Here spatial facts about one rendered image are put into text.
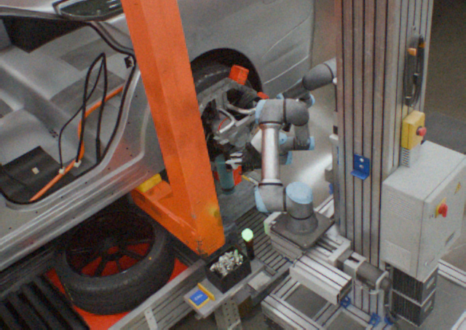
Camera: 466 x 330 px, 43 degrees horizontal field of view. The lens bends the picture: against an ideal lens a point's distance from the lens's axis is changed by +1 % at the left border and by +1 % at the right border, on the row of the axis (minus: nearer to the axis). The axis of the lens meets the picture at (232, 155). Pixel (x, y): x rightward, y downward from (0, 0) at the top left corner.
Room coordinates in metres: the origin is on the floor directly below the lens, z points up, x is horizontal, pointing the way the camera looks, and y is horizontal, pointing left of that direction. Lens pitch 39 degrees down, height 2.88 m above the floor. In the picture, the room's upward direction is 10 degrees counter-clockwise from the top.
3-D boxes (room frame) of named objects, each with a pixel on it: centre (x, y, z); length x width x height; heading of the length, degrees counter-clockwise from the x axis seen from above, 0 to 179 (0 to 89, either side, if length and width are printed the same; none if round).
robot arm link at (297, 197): (1.98, -0.27, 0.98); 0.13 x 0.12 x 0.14; 76
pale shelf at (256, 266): (2.03, 0.16, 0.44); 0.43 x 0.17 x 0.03; 126
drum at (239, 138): (2.79, -0.01, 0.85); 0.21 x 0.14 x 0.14; 36
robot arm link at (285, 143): (2.50, -0.28, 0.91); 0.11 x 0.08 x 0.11; 76
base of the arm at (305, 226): (1.98, -0.27, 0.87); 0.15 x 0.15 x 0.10
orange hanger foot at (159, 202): (2.52, 0.42, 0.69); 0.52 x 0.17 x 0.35; 36
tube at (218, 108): (2.69, 0.04, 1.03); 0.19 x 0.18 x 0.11; 36
